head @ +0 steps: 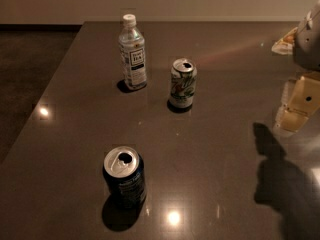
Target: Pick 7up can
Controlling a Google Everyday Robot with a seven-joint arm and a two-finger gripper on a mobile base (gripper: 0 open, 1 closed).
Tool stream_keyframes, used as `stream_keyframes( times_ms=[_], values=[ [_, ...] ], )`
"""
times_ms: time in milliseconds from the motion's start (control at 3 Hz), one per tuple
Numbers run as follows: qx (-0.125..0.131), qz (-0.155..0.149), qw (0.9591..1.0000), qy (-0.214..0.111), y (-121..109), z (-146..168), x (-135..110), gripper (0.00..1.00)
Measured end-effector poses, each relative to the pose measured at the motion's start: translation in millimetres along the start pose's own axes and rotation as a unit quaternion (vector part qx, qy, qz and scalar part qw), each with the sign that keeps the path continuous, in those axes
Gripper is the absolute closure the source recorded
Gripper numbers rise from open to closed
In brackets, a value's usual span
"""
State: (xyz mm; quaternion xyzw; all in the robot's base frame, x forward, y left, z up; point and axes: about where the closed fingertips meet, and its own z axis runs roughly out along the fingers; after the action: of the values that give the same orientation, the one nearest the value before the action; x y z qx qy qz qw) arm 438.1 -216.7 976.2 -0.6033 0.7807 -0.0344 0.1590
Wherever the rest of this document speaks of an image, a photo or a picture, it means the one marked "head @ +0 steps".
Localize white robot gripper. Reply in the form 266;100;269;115
271;0;320;133

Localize white green 7up can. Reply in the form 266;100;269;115
169;58;197;109

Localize dark blue soda can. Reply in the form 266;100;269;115
103;146;146;209

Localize clear plastic water bottle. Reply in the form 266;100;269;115
118;14;147;90

